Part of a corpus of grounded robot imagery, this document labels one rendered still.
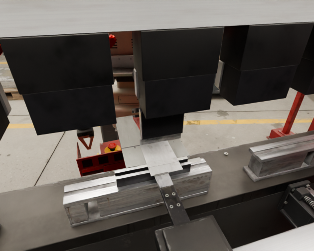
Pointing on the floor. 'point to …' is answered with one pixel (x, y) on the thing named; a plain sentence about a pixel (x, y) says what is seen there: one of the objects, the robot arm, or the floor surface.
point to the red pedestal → (288, 119)
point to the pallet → (13, 94)
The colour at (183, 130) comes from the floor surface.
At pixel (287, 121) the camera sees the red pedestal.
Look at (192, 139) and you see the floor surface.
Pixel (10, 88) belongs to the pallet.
